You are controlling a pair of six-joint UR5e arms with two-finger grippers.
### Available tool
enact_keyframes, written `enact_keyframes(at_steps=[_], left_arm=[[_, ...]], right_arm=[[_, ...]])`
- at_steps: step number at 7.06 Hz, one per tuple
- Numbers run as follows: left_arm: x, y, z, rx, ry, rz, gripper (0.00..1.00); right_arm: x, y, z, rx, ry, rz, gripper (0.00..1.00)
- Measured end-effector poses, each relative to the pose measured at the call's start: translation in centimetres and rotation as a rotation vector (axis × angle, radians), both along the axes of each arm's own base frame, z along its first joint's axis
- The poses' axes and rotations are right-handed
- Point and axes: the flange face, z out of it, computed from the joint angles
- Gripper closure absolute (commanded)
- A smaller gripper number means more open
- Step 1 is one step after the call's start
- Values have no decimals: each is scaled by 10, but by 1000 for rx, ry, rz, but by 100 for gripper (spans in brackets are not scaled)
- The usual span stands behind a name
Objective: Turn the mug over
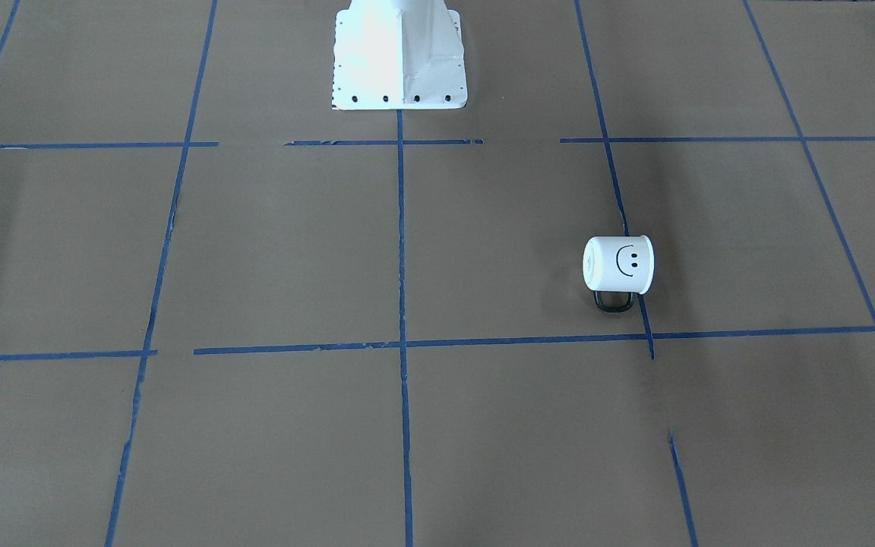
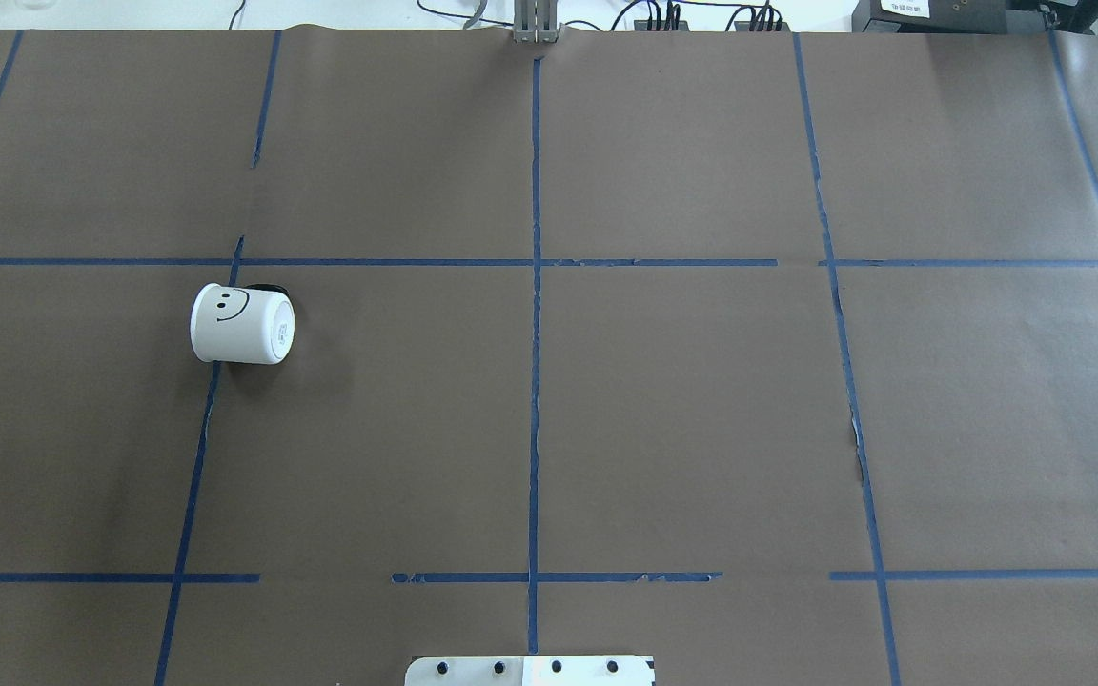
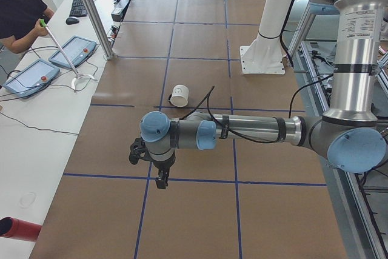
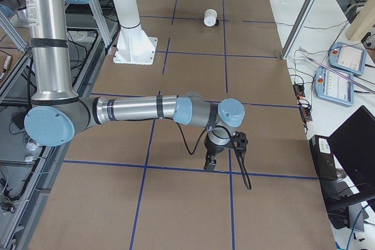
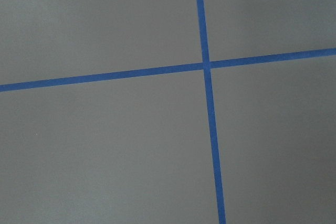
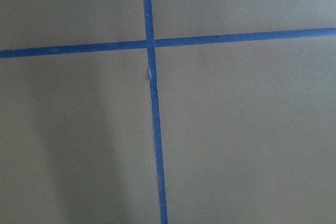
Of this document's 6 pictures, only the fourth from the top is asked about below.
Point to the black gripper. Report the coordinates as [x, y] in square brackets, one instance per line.
[212, 150]

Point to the white smiley mug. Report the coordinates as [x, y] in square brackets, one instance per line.
[210, 18]

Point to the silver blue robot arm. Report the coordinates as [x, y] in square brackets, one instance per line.
[9, 7]
[58, 113]

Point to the brown paper table cover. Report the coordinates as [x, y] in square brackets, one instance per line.
[132, 185]

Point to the black box with label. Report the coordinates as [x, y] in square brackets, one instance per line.
[322, 158]

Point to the near teach pendant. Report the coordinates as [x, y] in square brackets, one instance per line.
[333, 87]

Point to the teach pendant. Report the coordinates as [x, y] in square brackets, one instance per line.
[333, 87]
[348, 58]

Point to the black laptop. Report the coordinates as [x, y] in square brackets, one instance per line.
[353, 146]

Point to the pink striped stick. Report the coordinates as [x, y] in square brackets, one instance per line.
[337, 71]

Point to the far teach pendant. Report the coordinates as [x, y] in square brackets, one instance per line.
[348, 58]

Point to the wooden beam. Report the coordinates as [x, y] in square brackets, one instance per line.
[363, 22]

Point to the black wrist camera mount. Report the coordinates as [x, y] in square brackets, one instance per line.
[240, 141]

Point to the white camera pillar with base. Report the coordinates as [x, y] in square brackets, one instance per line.
[134, 46]

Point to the aluminium frame post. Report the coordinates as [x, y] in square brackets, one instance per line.
[297, 27]

